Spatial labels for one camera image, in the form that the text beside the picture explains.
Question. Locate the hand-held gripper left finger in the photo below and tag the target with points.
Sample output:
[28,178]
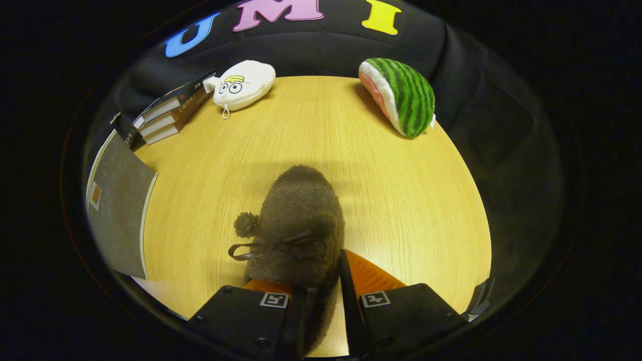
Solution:
[235,321]

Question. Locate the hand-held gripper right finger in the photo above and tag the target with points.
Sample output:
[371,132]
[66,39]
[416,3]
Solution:
[416,316]

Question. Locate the brown fuzzy shoe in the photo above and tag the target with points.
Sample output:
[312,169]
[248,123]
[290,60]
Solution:
[301,210]

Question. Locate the grey fabric storage box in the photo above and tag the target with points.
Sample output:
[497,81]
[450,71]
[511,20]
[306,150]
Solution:
[120,210]

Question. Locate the brown book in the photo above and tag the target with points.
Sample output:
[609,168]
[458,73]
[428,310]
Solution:
[161,134]
[173,118]

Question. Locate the watermelon slice plush toy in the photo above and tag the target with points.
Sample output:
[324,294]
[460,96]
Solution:
[406,95]

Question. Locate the dark blue book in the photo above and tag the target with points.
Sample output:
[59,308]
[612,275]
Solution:
[173,98]

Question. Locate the white plush toy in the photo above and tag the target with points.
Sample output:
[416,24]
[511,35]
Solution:
[246,82]

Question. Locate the dark grey bracket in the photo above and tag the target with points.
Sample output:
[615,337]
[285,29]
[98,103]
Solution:
[479,301]

